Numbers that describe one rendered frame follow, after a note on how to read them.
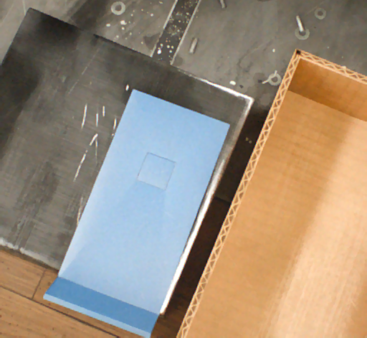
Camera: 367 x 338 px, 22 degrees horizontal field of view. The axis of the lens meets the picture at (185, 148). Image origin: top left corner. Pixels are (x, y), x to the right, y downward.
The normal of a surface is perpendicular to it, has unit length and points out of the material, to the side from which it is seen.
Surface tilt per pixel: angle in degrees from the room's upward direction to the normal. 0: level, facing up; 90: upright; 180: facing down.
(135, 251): 0
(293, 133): 0
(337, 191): 0
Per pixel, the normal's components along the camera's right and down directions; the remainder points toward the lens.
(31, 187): 0.04, -0.25
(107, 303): 0.32, -0.91
